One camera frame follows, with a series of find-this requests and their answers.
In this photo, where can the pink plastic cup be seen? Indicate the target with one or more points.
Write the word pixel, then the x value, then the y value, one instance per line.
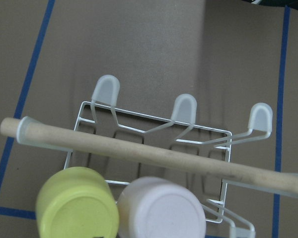
pixel 152 207

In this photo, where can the yellow plastic cup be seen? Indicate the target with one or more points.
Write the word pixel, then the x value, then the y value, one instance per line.
pixel 76 203

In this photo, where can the white wire cup rack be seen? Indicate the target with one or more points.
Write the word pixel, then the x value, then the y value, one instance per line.
pixel 30 132

